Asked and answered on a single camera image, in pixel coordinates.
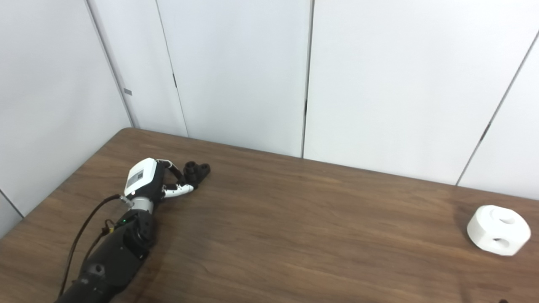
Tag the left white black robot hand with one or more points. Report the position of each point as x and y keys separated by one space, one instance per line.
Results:
x=141 y=179

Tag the black plastic holder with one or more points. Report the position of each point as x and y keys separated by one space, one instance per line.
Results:
x=198 y=172

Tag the round white plastic piece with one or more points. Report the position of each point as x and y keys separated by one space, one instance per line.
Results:
x=484 y=231

